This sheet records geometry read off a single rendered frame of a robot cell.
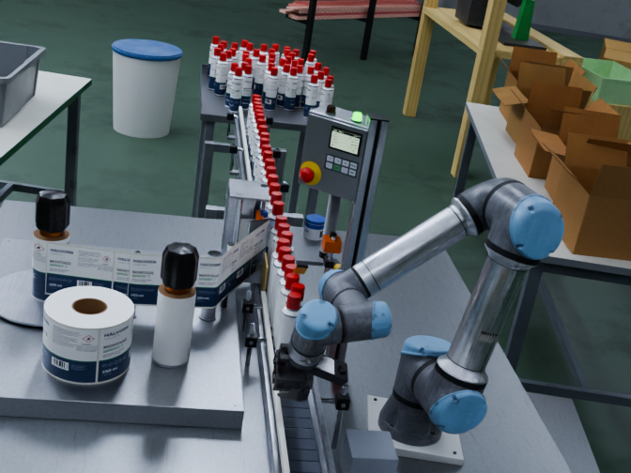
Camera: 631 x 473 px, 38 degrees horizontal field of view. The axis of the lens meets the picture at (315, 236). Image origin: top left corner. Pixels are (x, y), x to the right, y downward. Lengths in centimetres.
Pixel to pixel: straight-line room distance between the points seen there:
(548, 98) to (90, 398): 313
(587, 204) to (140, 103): 369
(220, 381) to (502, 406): 73
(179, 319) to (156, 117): 442
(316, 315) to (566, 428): 87
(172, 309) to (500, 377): 92
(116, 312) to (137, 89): 436
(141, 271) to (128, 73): 414
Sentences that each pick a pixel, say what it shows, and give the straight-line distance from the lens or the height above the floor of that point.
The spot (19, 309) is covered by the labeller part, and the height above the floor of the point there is 89.
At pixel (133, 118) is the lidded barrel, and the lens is 649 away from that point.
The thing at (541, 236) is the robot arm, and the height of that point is 142.
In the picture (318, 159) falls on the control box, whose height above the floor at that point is 137.
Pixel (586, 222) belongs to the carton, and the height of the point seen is 91.
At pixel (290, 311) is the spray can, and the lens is 217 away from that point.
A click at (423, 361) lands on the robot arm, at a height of 105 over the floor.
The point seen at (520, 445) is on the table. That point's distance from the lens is 229.
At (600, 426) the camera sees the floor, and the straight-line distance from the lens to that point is 412.
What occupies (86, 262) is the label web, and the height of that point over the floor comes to 102.
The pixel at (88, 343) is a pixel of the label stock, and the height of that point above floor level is 99.
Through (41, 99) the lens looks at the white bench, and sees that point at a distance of 442.
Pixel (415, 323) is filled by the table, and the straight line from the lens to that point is 270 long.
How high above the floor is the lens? 207
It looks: 23 degrees down
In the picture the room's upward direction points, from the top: 9 degrees clockwise
